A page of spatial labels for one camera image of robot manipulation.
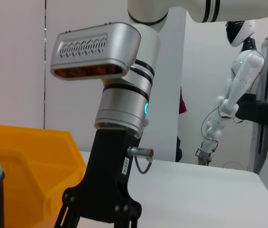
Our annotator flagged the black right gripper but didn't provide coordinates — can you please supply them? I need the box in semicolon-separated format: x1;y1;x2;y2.
53;128;142;228

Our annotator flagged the yellow plastic storage bin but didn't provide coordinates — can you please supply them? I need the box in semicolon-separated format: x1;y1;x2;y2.
0;123;87;226

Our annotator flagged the maroon background cloth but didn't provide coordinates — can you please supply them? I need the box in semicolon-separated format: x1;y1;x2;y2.
178;85;188;115

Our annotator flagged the white background humanoid robot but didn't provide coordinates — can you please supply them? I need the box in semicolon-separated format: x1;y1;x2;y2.
196;20;265;167

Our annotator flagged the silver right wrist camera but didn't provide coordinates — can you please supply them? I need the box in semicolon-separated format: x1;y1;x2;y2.
50;22;142;82

